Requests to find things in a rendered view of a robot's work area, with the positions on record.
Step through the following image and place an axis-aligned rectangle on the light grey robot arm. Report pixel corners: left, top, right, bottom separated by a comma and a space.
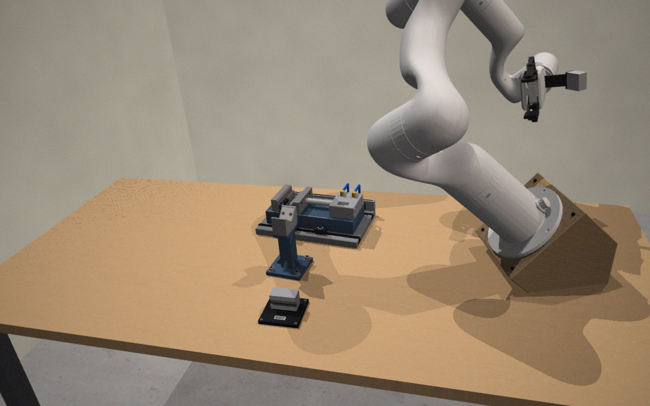
367, 0, 563, 258

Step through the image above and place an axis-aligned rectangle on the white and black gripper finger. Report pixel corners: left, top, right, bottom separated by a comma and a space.
521, 56, 538, 84
524, 96, 539, 122

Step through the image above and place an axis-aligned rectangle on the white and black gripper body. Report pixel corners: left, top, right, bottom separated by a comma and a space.
520, 65, 551, 111

